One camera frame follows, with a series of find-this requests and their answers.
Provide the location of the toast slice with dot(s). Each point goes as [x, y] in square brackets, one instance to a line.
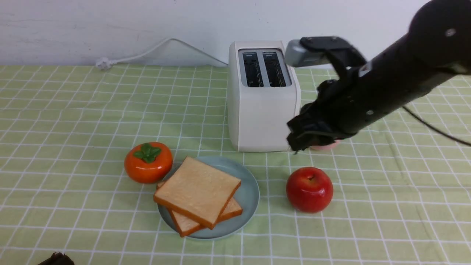
[186, 226]
[198, 191]

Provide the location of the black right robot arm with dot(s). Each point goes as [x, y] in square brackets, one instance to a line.
[435, 49]

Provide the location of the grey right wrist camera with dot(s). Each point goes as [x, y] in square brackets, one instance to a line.
[322, 50]

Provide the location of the green checked tablecloth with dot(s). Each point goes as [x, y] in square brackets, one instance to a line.
[401, 192]

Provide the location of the pink peach with leaf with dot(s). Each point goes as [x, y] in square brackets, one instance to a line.
[326, 147]

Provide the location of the orange persimmon with green calyx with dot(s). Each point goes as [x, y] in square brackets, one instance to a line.
[148, 162]

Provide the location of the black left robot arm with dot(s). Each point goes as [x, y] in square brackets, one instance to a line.
[58, 258]

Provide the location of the red apple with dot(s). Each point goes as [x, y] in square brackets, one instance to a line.
[309, 189]

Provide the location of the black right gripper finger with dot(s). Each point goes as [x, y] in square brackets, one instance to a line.
[308, 129]

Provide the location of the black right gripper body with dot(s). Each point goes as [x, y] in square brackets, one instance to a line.
[340, 110]

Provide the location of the white two-slot toaster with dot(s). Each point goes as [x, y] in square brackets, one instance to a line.
[263, 94]

